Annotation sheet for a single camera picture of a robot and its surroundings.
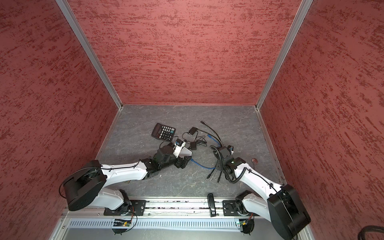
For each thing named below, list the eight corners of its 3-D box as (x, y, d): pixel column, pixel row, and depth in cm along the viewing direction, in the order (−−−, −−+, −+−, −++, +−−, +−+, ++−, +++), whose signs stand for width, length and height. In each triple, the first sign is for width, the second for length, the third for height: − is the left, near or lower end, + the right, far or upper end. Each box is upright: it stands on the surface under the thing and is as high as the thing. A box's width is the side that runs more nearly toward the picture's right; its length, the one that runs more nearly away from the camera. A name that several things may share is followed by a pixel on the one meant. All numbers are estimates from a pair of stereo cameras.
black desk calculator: (150, 135, 104) (149, 133, 102) (157, 124, 110) (157, 122, 108) (170, 142, 101) (169, 140, 98) (176, 130, 107) (176, 128, 105)
